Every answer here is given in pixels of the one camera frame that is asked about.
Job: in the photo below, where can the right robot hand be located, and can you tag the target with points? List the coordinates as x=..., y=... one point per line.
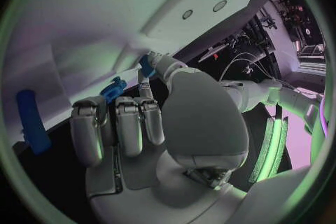
x=204, y=114

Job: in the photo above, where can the blue block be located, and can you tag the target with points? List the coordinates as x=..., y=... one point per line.
x=147, y=66

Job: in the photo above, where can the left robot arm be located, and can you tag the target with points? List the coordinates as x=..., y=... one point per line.
x=288, y=98

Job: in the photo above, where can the white task board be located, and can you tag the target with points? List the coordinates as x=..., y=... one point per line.
x=91, y=28

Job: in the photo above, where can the blue plug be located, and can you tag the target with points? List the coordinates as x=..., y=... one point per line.
x=112, y=90

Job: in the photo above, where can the blue long cylinder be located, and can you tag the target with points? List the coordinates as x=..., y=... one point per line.
x=32, y=123

